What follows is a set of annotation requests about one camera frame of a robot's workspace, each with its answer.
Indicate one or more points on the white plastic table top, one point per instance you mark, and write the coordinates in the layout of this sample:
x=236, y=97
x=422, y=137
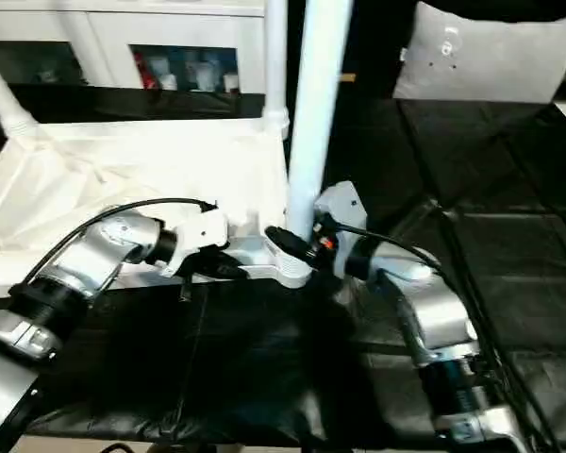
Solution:
x=122, y=165

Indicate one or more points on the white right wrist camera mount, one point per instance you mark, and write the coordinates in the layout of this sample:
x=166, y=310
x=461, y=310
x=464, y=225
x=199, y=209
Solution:
x=344, y=203

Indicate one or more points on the black box with gold label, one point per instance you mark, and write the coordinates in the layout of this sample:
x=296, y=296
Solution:
x=377, y=42

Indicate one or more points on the white plastic table leg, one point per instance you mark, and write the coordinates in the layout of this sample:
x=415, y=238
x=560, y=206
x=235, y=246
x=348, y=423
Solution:
x=276, y=61
x=7, y=104
x=318, y=104

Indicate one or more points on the grey cushion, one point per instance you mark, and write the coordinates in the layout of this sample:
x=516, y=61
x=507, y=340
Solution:
x=481, y=61

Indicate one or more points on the white glass-door cabinet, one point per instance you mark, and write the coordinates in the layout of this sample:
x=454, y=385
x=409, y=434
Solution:
x=170, y=23

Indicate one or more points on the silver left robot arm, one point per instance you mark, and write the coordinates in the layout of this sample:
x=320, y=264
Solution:
x=89, y=264

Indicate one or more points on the black work mat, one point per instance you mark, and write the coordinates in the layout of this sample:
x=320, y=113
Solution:
x=476, y=189

